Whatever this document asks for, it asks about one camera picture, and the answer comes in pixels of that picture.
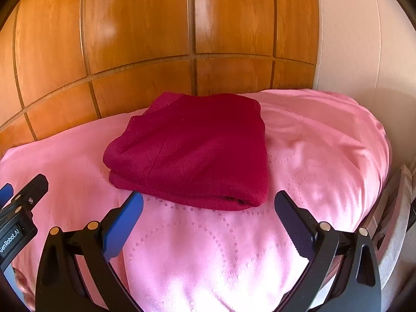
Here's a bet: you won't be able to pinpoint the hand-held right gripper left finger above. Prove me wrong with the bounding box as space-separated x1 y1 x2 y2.
35 191 144 312

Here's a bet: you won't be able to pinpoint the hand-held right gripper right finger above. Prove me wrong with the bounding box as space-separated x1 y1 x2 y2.
274 190 382 312

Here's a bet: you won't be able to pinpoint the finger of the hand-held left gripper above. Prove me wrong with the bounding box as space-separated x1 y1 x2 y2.
12 173 49 217
0 184 14 208

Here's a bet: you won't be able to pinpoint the maroon pants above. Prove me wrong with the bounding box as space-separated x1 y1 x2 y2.
103 92 270 211

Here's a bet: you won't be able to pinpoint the person's left hand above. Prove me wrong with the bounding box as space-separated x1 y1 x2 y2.
11 266 37 312

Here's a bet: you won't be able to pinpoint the pink bedspread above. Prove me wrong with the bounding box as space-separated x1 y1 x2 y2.
0 88 392 312

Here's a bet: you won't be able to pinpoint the wooden bed frame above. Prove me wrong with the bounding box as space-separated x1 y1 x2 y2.
361 164 416 295

